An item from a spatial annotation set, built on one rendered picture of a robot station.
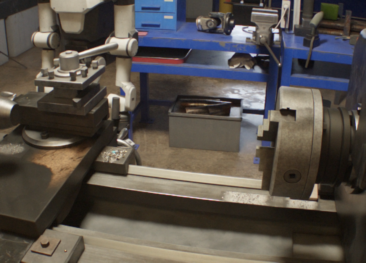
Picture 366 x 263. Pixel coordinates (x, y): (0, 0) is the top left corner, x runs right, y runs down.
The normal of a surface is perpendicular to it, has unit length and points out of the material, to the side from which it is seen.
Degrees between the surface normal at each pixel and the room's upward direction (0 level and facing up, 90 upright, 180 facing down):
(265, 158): 66
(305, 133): 51
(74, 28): 90
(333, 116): 15
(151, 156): 0
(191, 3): 90
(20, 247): 0
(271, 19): 90
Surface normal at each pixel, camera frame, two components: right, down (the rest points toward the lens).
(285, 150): -0.16, 0.13
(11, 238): 0.02, -0.89
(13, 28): 0.98, 0.10
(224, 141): -0.12, 0.45
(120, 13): -0.36, 0.42
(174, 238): 0.25, -0.79
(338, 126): -0.07, -0.50
